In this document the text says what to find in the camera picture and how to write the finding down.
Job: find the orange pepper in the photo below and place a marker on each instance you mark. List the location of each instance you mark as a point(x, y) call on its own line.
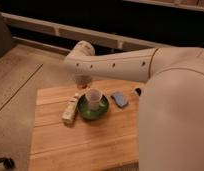
point(82, 86)

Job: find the white bottle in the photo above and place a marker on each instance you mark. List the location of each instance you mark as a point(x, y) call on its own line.
point(70, 110)

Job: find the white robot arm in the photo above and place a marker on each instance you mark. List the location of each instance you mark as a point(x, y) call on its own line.
point(171, 106)

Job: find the white ceramic cup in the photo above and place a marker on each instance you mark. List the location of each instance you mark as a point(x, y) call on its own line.
point(93, 97)

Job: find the office chair wheel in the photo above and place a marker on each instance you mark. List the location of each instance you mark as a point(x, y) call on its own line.
point(8, 163)

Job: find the white shelf rail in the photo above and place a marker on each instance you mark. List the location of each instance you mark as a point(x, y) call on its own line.
point(78, 34)

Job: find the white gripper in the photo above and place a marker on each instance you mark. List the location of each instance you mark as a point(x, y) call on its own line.
point(83, 79)

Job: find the green bowl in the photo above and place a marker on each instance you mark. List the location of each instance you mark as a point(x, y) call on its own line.
point(89, 112)

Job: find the blue sponge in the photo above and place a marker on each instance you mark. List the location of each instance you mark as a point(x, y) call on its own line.
point(120, 99)

